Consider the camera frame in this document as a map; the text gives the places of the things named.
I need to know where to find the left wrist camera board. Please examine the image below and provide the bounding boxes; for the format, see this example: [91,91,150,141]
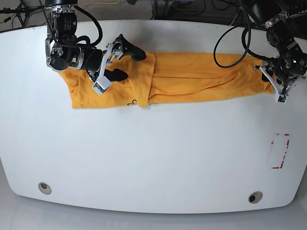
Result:
[274,93,288,104]

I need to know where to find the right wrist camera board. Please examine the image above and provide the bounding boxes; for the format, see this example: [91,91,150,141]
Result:
[92,76,112,95]

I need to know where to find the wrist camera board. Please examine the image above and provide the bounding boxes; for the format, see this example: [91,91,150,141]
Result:
[92,76,112,95]
[274,93,288,104]

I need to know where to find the left grey table grommet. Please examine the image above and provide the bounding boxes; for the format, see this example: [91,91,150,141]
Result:
[38,183,52,195]

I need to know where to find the yellow cable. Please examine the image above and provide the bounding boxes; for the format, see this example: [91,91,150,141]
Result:
[73,0,123,23]

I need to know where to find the grey table grommet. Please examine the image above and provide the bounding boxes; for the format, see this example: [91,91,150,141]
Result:
[248,191,263,204]
[38,183,52,195]

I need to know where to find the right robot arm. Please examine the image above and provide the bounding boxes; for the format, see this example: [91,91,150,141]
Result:
[43,0,146,84]

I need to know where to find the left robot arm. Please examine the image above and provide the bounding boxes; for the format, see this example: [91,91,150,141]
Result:
[230,0,307,103]

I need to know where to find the orange T-shirt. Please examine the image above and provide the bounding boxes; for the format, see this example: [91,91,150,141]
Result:
[60,52,274,108]

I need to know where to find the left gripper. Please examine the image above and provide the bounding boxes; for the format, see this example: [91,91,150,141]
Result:
[254,61,307,96]

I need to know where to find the black tripod stand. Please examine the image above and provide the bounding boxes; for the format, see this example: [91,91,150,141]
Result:
[0,0,41,29]

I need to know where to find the red tape rectangle marking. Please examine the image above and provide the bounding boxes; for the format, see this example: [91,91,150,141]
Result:
[268,133,291,169]

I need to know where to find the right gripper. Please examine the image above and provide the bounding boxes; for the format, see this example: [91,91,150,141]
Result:
[83,34,147,82]

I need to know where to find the right grey table grommet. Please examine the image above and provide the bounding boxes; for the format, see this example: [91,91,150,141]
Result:
[248,191,263,204]

